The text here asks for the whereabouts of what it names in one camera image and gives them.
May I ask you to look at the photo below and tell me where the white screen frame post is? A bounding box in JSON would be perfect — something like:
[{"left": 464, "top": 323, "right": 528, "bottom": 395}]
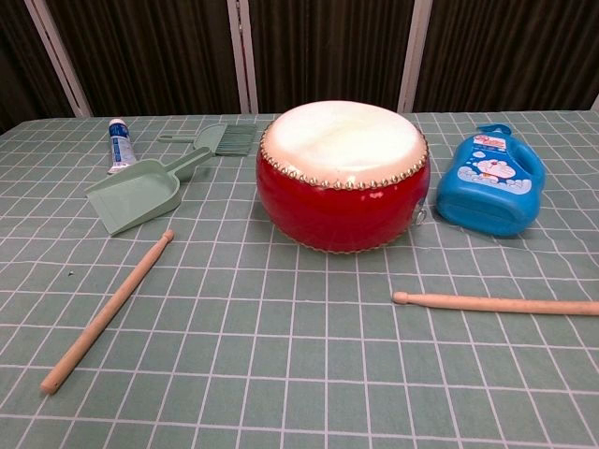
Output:
[
  {"left": 23, "top": 0, "right": 93, "bottom": 118},
  {"left": 396, "top": 0, "right": 434, "bottom": 113},
  {"left": 226, "top": 0, "right": 259, "bottom": 115}
]

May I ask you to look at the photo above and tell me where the red drum with white skin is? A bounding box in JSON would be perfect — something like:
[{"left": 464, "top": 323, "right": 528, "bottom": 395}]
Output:
[{"left": 255, "top": 98, "right": 430, "bottom": 256}]

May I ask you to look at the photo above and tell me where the green plastic hand brush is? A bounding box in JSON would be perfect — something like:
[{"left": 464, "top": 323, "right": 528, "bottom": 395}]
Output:
[{"left": 157, "top": 122, "right": 258, "bottom": 157}]

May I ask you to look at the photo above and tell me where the wooden drumstick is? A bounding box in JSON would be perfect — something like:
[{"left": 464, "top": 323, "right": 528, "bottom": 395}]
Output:
[
  {"left": 391, "top": 291, "right": 599, "bottom": 317},
  {"left": 39, "top": 228, "right": 175, "bottom": 395}
]

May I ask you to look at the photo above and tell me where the green checked tablecloth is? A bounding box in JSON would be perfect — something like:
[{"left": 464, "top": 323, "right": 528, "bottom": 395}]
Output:
[{"left": 0, "top": 110, "right": 599, "bottom": 449}]

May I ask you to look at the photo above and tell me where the white and blue toothpaste tube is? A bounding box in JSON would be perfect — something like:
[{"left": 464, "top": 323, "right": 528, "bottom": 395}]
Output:
[{"left": 107, "top": 117, "right": 138, "bottom": 176}]

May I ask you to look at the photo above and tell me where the blue detergent pump bottle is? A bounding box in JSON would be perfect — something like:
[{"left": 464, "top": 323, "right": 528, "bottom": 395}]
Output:
[{"left": 435, "top": 123, "right": 548, "bottom": 239}]

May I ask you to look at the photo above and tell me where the green plastic dustpan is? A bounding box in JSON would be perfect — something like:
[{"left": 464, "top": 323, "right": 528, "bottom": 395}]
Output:
[{"left": 83, "top": 146, "right": 212, "bottom": 237}]

